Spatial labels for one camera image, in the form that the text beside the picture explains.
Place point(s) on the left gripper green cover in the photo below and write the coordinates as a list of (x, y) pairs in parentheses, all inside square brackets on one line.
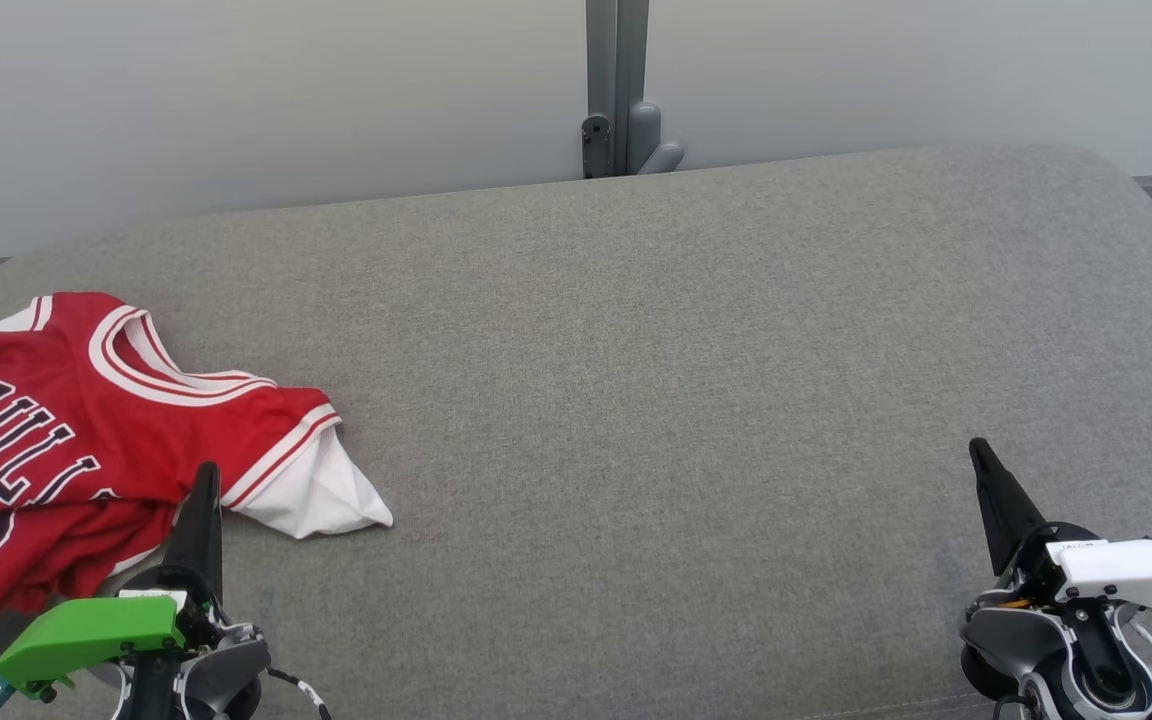
[(86, 630)]

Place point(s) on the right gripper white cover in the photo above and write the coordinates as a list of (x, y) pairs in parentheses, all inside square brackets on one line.
[(1126, 575)]

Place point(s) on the red Bulls 23 jersey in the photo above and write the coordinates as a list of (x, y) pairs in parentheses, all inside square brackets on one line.
[(136, 420)]

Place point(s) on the red Bulls shorts white trim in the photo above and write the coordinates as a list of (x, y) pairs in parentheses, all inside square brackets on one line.
[(56, 590)]

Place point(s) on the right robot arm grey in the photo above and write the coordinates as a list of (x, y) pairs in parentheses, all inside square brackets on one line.
[(1026, 640)]

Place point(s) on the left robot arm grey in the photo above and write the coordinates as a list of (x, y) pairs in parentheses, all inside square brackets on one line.
[(226, 670)]

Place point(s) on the grey fabric sofa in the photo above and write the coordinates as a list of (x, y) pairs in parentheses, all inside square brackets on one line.
[(636, 400)]

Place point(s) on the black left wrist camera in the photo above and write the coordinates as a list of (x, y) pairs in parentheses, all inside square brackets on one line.
[(1, 635)]

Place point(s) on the light grey rounded post foot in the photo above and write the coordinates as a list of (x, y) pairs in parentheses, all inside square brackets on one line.
[(651, 140)]

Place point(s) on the dark grey post bracket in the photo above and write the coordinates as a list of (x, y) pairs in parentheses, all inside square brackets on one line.
[(595, 145)]

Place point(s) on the grey metal post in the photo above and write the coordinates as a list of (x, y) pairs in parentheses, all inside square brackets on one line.
[(616, 60)]

